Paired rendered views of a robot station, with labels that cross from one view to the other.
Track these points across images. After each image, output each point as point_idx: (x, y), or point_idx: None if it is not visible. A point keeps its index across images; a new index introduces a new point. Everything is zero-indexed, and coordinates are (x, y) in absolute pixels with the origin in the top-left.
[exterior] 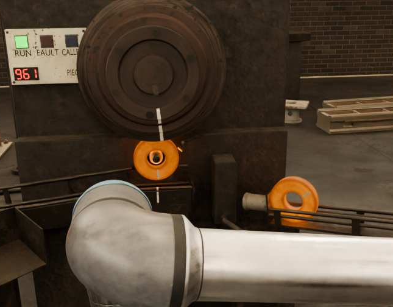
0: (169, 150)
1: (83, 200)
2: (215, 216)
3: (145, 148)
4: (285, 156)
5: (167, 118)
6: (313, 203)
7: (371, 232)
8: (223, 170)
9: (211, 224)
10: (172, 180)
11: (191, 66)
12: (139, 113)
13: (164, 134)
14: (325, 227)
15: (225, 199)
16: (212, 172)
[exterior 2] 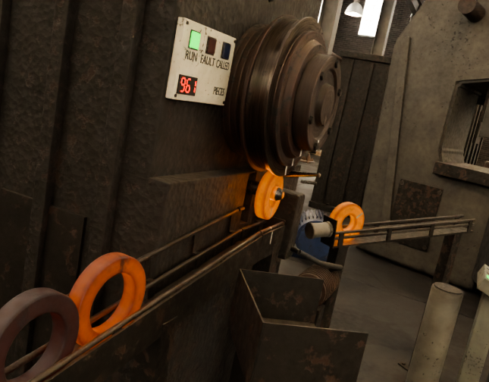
0: (280, 185)
1: None
2: (286, 251)
3: (272, 184)
4: (296, 189)
5: (303, 151)
6: (362, 222)
7: (391, 237)
8: (300, 203)
9: None
10: (250, 220)
11: (336, 100)
12: (311, 144)
13: (287, 168)
14: (366, 240)
15: (295, 232)
16: (288, 207)
